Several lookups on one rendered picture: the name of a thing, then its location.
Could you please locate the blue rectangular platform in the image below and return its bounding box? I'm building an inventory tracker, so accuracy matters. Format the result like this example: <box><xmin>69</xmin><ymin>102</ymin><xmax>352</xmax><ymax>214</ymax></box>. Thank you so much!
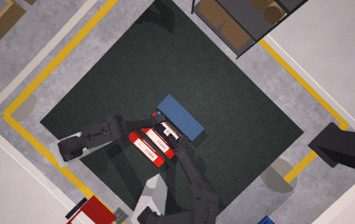
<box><xmin>157</xmin><ymin>94</ymin><xmax>204</xmax><ymax>141</ymax></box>

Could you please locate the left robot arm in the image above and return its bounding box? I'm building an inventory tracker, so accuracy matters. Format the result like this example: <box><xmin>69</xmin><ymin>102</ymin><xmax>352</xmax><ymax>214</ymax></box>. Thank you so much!
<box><xmin>58</xmin><ymin>114</ymin><xmax>167</xmax><ymax>162</ymax></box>

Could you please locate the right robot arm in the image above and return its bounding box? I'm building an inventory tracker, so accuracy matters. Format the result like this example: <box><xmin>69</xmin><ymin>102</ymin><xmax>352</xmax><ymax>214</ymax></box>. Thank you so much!
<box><xmin>137</xmin><ymin>134</ymin><xmax>220</xmax><ymax>224</ymax></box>

